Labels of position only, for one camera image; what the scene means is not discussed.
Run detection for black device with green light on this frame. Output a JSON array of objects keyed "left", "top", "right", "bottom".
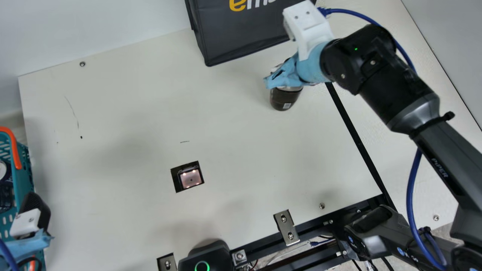
[{"left": 177, "top": 240, "right": 235, "bottom": 271}]

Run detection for teal shopping basket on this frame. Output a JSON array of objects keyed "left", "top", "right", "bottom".
[{"left": 0, "top": 126, "right": 48, "bottom": 271}]

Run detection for dark coffee bottle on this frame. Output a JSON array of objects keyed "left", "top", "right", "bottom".
[{"left": 269, "top": 85, "right": 304, "bottom": 111}]

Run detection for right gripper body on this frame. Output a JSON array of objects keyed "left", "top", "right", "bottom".
[{"left": 264, "top": 41, "right": 336, "bottom": 90}]

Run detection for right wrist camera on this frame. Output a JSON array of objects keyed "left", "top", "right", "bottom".
[{"left": 282, "top": 0, "right": 336, "bottom": 61}]

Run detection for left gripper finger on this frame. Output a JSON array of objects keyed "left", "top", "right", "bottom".
[{"left": 9, "top": 192, "right": 52, "bottom": 239}]

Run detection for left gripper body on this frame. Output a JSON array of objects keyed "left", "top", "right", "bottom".
[{"left": 0, "top": 230, "right": 54, "bottom": 261}]

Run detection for dark grey bag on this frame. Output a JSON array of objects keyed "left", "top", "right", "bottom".
[{"left": 184, "top": 0, "right": 314, "bottom": 67}]

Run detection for blue cable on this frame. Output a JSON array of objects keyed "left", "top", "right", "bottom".
[{"left": 317, "top": 7, "right": 450, "bottom": 271}]

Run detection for black strip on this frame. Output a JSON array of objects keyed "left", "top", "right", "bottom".
[{"left": 324, "top": 82, "right": 397, "bottom": 210}]

